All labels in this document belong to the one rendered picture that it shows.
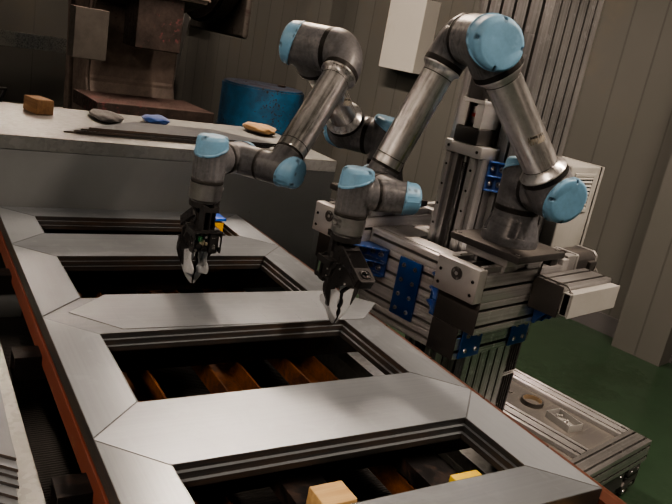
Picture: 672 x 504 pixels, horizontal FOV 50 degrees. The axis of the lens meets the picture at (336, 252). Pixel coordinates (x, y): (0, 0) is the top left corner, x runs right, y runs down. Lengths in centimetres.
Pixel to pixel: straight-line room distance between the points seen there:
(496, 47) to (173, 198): 122
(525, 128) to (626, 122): 311
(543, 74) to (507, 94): 49
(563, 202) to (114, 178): 133
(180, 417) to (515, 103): 98
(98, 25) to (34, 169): 247
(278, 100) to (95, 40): 163
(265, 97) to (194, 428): 463
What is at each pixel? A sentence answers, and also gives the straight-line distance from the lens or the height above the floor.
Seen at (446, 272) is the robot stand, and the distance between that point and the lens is 185.
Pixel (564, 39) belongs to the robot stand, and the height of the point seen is 158.
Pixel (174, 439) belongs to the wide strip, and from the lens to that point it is 115.
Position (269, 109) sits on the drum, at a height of 86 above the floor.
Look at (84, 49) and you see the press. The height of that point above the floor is 115.
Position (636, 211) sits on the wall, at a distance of 474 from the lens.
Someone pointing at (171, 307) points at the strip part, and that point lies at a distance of 161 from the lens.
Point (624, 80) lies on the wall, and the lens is 482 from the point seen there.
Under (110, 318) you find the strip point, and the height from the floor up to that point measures 85.
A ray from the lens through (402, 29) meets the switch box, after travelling 571.
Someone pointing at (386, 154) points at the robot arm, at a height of 123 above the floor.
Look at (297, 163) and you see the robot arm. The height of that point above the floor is 118.
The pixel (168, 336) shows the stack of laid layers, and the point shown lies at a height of 84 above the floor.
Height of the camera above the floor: 147
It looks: 16 degrees down
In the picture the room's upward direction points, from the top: 11 degrees clockwise
